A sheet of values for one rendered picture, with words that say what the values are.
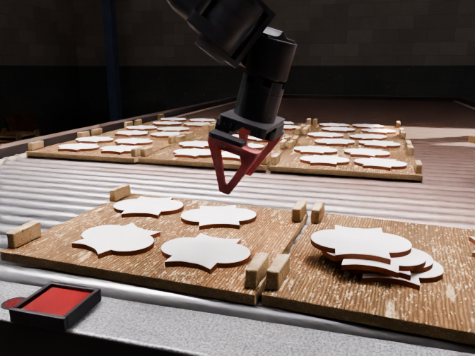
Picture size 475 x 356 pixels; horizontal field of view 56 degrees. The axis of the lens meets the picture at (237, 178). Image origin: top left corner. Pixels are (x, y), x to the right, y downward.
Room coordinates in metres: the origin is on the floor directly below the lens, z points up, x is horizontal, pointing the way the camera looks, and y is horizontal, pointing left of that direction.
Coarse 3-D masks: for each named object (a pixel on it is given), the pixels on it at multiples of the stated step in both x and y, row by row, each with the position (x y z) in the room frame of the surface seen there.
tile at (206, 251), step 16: (176, 240) 0.66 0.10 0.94; (192, 240) 0.66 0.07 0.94; (208, 240) 0.66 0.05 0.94; (224, 240) 0.66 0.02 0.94; (240, 240) 0.67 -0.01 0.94; (176, 256) 0.60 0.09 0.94; (192, 256) 0.60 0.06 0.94; (208, 256) 0.60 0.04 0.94; (224, 256) 0.60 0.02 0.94; (240, 256) 0.60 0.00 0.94; (208, 272) 0.56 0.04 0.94
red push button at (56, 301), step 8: (56, 288) 0.53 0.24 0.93; (40, 296) 0.51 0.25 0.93; (48, 296) 0.51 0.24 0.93; (56, 296) 0.51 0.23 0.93; (64, 296) 0.51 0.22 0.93; (72, 296) 0.51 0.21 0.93; (80, 296) 0.51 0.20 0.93; (32, 304) 0.49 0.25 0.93; (40, 304) 0.49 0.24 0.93; (48, 304) 0.49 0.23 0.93; (56, 304) 0.49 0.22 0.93; (64, 304) 0.49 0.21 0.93; (72, 304) 0.49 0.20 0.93; (48, 312) 0.47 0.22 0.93; (56, 312) 0.47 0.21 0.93; (64, 312) 0.47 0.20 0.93
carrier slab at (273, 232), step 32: (64, 224) 0.76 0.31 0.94; (96, 224) 0.76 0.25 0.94; (128, 224) 0.76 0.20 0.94; (160, 224) 0.76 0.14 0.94; (256, 224) 0.76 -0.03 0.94; (288, 224) 0.76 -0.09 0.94; (32, 256) 0.62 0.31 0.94; (64, 256) 0.62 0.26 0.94; (96, 256) 0.62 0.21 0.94; (128, 256) 0.62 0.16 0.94; (160, 256) 0.62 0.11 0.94; (160, 288) 0.55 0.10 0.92; (192, 288) 0.53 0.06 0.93; (224, 288) 0.52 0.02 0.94; (256, 288) 0.52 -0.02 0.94
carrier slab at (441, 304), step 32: (320, 224) 0.76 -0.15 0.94; (352, 224) 0.76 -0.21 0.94; (384, 224) 0.76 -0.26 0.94; (416, 224) 0.76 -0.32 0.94; (320, 256) 0.62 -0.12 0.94; (448, 256) 0.62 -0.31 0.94; (288, 288) 0.52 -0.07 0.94; (320, 288) 0.52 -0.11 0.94; (352, 288) 0.52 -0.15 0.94; (384, 288) 0.52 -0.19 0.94; (448, 288) 0.52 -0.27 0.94; (352, 320) 0.47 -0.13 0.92; (384, 320) 0.45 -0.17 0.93; (416, 320) 0.45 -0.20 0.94; (448, 320) 0.45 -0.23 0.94
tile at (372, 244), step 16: (320, 240) 0.60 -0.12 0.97; (336, 240) 0.60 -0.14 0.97; (352, 240) 0.60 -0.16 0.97; (368, 240) 0.60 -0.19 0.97; (384, 240) 0.60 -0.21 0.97; (400, 240) 0.60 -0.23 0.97; (336, 256) 0.55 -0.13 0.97; (352, 256) 0.55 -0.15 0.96; (368, 256) 0.55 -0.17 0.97; (384, 256) 0.54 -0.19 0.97; (400, 256) 0.56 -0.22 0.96
